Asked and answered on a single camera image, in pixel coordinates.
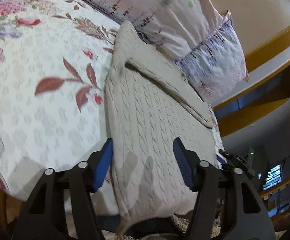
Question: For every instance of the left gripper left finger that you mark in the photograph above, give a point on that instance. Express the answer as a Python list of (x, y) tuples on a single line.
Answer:
[(43, 214)]

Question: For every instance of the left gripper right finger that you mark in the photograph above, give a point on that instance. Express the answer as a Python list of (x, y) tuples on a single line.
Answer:
[(243, 216)]

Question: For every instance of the beige cable-knit sweater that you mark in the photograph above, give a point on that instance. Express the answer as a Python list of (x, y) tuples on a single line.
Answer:
[(149, 104)]

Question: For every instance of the wooden shelf unit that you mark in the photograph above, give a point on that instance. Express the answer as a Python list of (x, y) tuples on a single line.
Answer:
[(277, 199)]

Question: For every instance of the pink floral pillow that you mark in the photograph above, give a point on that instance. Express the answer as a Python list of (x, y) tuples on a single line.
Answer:
[(199, 39)]

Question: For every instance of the floral bedspread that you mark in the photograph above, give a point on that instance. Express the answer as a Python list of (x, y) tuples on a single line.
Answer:
[(55, 56)]

